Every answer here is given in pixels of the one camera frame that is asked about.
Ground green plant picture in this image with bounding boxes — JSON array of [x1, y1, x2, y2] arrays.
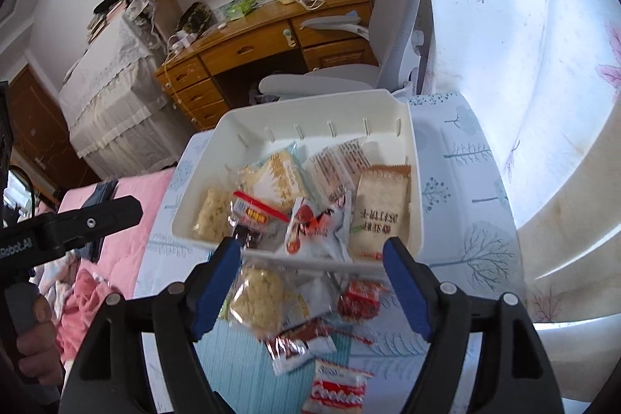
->
[[216, 0, 263, 22]]

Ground blue jeans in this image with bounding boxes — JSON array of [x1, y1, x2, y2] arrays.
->
[[75, 178, 120, 262]]

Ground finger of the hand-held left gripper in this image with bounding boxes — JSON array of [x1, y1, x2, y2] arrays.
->
[[33, 195, 144, 258]]

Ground pale printed cloth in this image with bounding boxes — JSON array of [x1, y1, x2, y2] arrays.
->
[[39, 256, 78, 298]]

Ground stack of books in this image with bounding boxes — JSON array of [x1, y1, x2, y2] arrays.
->
[[86, 0, 129, 43]]

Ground dark snack packet red label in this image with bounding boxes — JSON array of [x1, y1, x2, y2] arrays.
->
[[232, 191, 292, 250]]

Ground black patterned bag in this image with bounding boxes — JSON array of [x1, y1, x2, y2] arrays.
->
[[175, 2, 217, 34]]

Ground person's left hand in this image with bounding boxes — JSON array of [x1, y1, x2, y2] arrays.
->
[[14, 293, 66, 395]]

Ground lace cloth covered cabinet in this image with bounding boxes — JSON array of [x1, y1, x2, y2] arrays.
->
[[58, 14, 195, 179]]

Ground red white snack packet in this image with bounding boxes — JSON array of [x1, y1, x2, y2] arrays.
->
[[285, 191, 354, 262]]

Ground small red snack packet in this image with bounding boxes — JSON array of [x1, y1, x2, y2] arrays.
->
[[337, 279, 384, 322]]

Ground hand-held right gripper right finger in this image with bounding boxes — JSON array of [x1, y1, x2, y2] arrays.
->
[[382, 236, 566, 414]]

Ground white plastic bin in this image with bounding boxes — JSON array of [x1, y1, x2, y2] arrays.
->
[[171, 89, 425, 276]]

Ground pink fluffy towel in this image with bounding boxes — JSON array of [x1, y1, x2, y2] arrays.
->
[[56, 268, 114, 357]]

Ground brown red snack packet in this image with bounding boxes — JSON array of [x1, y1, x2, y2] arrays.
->
[[264, 317, 338, 376]]

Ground puffed rice cake packet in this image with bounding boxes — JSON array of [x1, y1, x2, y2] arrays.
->
[[194, 187, 234, 243], [228, 263, 287, 340]]

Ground wooden desk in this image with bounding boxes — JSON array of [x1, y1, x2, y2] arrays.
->
[[155, 0, 382, 131]]

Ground red cookie packet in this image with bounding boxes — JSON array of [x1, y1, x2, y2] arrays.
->
[[301, 358, 374, 414]]

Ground leaf print curtain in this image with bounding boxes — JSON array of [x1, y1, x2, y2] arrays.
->
[[410, 0, 621, 414]]

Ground white power adapter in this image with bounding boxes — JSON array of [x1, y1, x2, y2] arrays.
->
[[167, 31, 197, 53]]

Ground wooden door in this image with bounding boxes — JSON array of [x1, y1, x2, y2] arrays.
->
[[5, 65, 100, 201]]

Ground pink bed blanket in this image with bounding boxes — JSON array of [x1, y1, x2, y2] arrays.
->
[[46, 166, 178, 357]]

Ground long cracker packet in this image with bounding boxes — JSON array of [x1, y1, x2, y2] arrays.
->
[[349, 164, 412, 262]]

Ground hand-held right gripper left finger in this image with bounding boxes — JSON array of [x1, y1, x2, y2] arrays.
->
[[61, 236, 243, 414]]

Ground grey office chair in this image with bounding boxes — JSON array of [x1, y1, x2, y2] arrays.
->
[[259, 0, 435, 99]]

